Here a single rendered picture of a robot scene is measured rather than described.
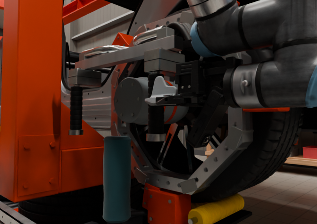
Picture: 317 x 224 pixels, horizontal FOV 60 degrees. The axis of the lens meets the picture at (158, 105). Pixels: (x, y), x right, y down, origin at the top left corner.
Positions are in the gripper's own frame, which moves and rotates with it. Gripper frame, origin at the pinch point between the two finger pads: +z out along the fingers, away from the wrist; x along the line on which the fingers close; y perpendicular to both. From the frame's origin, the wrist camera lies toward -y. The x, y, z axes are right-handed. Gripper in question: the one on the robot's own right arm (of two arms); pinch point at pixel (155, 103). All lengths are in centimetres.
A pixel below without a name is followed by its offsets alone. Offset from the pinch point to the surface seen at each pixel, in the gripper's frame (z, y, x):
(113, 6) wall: 648, 352, -475
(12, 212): 88, -44, -1
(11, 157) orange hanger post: 58, -16, 10
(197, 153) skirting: 319, -78, -462
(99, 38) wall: 725, 267, -478
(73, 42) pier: 882, 283, -468
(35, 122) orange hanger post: 55, -5, 3
